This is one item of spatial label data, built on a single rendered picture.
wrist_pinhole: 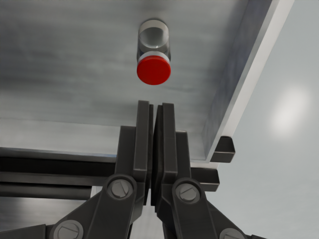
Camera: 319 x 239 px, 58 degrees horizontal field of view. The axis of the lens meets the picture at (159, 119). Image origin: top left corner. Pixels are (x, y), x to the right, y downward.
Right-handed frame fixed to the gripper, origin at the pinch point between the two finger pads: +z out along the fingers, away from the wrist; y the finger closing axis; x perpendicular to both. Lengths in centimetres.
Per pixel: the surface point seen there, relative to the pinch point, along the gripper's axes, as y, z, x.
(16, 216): -16.1, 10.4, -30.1
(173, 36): 1.3, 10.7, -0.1
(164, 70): 0.6, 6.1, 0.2
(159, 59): 0.2, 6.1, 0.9
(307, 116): 91, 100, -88
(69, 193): -7.2, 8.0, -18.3
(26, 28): -8.9, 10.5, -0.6
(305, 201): 134, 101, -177
